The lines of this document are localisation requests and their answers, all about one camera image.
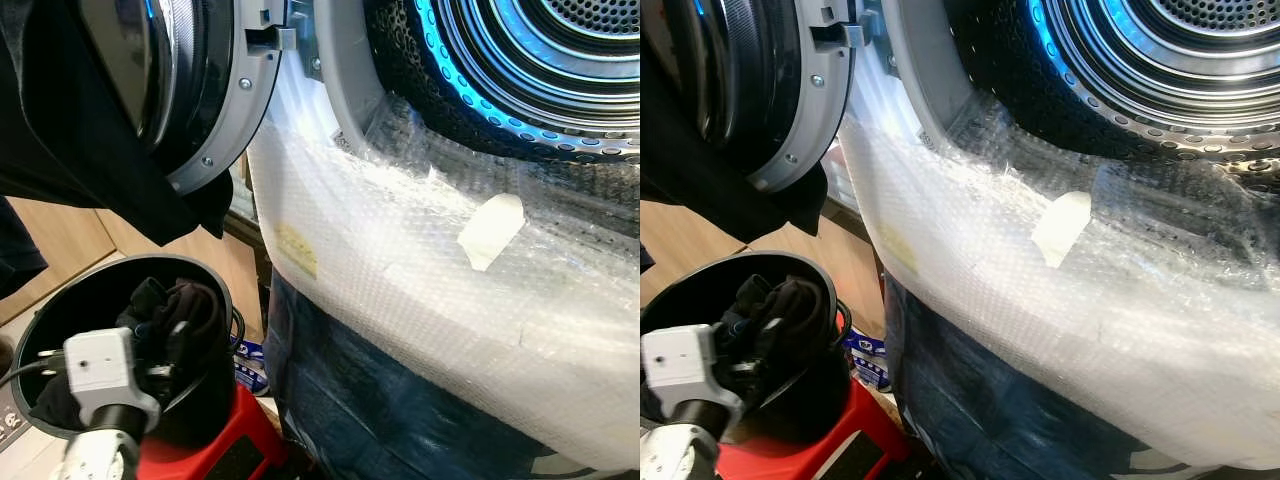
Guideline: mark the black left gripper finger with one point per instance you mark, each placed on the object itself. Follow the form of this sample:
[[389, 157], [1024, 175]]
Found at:
[[183, 335], [147, 305], [757, 300], [785, 335]]

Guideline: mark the dark clothes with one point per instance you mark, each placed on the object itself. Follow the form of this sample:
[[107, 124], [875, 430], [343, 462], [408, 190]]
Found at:
[[200, 320], [805, 325]]

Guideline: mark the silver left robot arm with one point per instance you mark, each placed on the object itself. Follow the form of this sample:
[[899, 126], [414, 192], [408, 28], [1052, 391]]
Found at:
[[685, 445], [100, 450]]

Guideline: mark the white front-loading washing machine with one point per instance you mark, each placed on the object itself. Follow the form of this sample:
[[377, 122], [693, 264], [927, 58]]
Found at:
[[1200, 360], [590, 330]]

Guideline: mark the round black plastic bucket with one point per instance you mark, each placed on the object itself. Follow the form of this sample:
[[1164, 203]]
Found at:
[[70, 300], [690, 295]]

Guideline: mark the blue and white packet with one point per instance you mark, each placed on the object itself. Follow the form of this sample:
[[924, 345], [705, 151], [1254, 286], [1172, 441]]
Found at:
[[868, 360], [252, 368]]

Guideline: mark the black garment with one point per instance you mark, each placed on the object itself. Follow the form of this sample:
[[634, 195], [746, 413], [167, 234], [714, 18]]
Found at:
[[690, 170], [70, 130]]

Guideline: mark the dark blue protective film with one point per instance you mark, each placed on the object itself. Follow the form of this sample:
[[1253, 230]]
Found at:
[[350, 400], [980, 400]]

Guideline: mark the round grey washer door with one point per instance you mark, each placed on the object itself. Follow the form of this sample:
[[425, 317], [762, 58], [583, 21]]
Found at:
[[812, 120], [240, 110]]

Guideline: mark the clear bubble wrap sheet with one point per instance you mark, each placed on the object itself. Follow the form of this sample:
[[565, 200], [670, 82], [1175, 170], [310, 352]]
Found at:
[[1000, 300], [400, 270]]

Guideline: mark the beige masking tape piece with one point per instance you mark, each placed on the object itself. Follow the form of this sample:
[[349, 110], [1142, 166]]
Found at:
[[1062, 228], [492, 232]]

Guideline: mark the grey rubber door gasket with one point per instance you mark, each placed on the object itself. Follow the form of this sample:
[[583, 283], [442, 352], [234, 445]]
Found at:
[[345, 70], [915, 70]]

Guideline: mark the grey washer door hinge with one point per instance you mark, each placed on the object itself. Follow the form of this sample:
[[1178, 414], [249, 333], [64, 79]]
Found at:
[[838, 30], [272, 30]]

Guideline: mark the perforated steel washer drum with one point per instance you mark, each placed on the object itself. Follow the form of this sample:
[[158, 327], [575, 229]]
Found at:
[[540, 70], [1130, 70]]

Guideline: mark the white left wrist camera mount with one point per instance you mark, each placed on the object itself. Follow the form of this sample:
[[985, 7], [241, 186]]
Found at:
[[105, 375], [690, 370]]

